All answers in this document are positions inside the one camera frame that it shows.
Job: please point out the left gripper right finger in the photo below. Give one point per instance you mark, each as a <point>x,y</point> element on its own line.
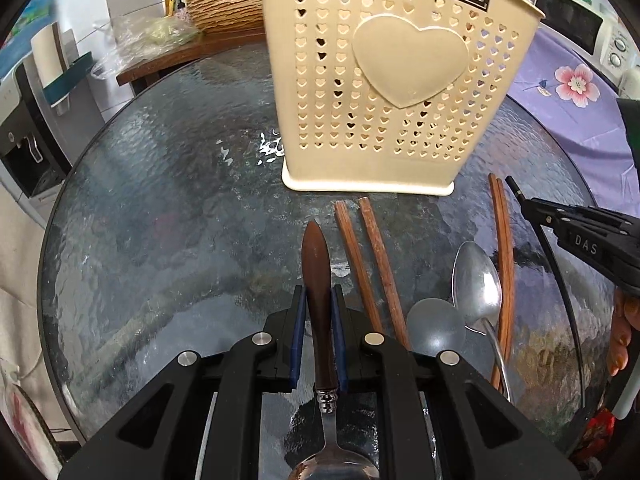
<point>437,416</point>

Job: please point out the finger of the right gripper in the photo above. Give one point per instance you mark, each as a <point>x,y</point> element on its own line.
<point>567,223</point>
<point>546,212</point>

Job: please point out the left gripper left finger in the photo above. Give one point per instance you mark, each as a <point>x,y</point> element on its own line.
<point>199,417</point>

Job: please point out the grey matte spoon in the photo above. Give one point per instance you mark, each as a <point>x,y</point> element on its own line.
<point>434,325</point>

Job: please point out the wooden handled spoon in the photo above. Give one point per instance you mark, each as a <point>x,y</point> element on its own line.
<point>332,461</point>

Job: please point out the right hand orange nails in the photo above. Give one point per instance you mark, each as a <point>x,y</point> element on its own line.
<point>625,318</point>

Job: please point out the shiny steel spoon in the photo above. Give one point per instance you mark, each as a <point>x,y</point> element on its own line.
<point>477,294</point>

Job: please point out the purple floral cloth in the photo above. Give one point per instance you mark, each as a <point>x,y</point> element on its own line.
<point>580,111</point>

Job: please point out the white microwave oven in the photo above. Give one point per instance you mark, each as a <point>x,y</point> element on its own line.
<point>599,39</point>

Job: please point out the cream plastic utensil holder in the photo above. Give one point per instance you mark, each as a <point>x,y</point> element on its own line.
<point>390,95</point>

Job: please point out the beige cloth cover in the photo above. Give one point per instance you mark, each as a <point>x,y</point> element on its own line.
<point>35,437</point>

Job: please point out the water dispenser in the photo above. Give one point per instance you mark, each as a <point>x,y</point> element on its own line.
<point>29,151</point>

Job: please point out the woven basin sink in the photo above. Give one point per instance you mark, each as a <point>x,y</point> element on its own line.
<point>226,17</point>

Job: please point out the clear plastic bag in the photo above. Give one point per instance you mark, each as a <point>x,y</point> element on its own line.
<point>142,38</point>

